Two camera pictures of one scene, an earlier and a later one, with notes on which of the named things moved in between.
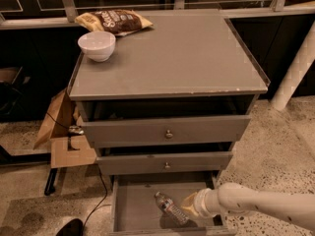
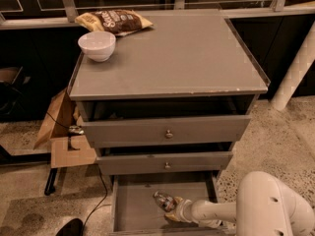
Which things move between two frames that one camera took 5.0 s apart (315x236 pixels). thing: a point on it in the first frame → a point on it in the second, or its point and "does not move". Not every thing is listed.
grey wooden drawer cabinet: (163, 113) does not move
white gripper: (202, 202) → (187, 208)
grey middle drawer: (162, 162) does not move
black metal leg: (50, 185) does not move
